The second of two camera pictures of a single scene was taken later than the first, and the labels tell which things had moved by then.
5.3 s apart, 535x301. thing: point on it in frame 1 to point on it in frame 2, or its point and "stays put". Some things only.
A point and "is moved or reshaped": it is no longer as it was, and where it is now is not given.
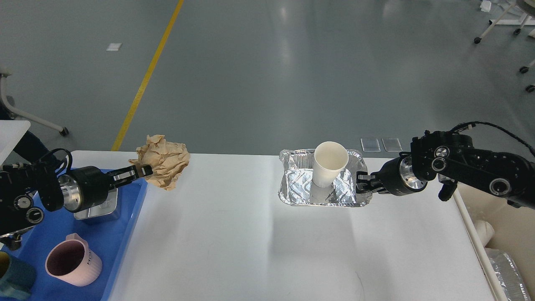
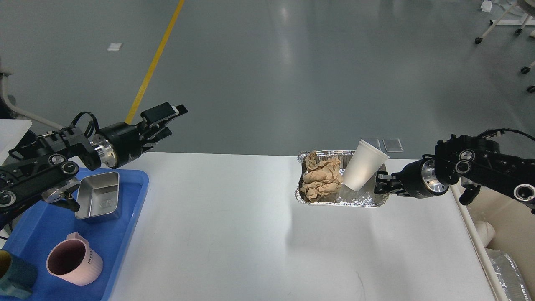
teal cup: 17,278 stays put
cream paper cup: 330,159 to 366,163
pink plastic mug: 72,261 stays put
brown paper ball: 168,159 to 321,177
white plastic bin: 514,233 stays put
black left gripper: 85,187 to 117,144
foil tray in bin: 513,285 stays put
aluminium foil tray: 297,186 is moved or reshaped
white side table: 11,132 stays put
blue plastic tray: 108,241 stays put
